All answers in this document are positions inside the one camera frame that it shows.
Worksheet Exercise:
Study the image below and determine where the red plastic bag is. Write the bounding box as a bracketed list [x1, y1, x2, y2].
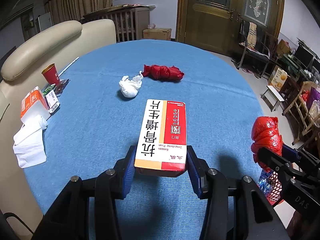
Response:
[251, 116, 283, 172]

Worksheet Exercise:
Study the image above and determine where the red white medicine box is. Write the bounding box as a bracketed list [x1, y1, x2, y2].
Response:
[134, 99, 187, 177]

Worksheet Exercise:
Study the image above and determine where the white plastic bag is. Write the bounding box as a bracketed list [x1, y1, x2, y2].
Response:
[119, 71, 144, 98]

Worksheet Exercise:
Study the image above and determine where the dark red bag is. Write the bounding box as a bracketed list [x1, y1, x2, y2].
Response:
[142, 64, 184, 81]

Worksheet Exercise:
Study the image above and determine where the red plastic mesh basket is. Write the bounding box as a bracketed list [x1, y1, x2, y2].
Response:
[258, 170, 283, 205]

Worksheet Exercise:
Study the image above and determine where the wooden armchair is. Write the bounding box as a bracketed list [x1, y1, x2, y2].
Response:
[282, 81, 319, 145]

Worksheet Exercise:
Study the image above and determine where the white small stool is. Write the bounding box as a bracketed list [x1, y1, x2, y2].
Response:
[260, 85, 284, 112]

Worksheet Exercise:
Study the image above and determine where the orange fruit carton box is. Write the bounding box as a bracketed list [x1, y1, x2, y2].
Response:
[268, 66, 288, 92]

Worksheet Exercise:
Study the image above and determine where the blue round tablecloth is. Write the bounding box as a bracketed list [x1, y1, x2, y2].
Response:
[23, 39, 266, 240]

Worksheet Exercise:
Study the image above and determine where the black computer monitor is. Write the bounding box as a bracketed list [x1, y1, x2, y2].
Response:
[293, 45, 314, 69]

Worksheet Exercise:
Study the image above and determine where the small white barcode box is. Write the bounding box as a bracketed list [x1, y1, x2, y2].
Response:
[46, 90, 60, 114]

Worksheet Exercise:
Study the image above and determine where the white tissue paper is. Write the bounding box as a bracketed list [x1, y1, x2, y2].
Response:
[12, 115, 48, 168]

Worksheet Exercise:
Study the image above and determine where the black metal chair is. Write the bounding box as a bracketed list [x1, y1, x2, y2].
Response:
[233, 20, 278, 78]

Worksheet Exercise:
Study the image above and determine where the orange white tissue pack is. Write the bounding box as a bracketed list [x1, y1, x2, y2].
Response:
[20, 86, 50, 125]

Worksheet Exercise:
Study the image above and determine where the red paper cup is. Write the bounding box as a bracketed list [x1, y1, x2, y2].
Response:
[41, 63, 60, 86]

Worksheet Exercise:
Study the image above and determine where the beige leather sofa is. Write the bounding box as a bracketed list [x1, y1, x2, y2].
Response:
[1, 19, 116, 239]

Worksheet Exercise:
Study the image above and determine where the wooden slatted crib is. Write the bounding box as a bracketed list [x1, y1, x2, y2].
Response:
[81, 4, 150, 43]

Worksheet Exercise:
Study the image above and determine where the brown wooden double door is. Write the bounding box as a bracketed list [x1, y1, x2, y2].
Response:
[176, 0, 284, 56]

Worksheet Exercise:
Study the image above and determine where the black cable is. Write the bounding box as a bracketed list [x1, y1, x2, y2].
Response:
[2, 212, 34, 234]

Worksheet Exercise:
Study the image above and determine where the brown cardboard box by wall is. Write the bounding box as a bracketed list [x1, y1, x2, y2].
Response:
[143, 28, 171, 41]

